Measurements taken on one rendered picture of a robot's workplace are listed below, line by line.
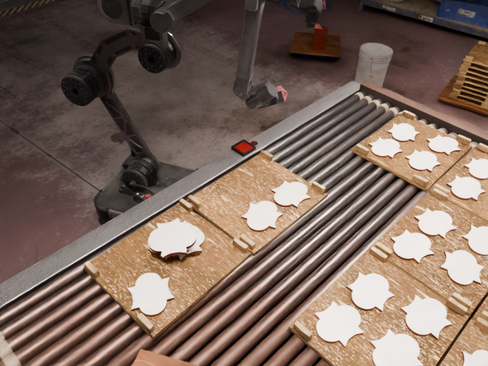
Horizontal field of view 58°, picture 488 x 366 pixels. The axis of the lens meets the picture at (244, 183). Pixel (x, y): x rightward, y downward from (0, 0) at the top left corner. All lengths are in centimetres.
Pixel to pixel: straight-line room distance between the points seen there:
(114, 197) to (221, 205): 122
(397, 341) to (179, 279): 66
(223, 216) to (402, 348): 71
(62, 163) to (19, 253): 84
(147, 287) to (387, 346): 71
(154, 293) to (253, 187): 57
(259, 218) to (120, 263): 49
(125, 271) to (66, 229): 154
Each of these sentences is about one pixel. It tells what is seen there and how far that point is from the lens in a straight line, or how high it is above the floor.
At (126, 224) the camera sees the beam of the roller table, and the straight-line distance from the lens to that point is 161.
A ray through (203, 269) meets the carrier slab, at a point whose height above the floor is 94.
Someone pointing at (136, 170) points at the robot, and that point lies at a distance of 261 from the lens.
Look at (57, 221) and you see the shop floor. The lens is 303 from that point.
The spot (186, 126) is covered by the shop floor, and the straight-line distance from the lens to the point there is 365.
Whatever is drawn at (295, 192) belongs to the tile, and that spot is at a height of 95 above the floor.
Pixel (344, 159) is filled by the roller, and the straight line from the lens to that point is 190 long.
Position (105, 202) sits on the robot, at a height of 24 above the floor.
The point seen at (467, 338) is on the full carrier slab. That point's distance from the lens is 145.
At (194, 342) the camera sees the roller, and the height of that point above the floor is 92.
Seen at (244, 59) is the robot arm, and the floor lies 133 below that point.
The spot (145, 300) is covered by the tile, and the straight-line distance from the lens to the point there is 136.
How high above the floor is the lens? 207
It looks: 42 degrees down
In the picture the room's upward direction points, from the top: 2 degrees clockwise
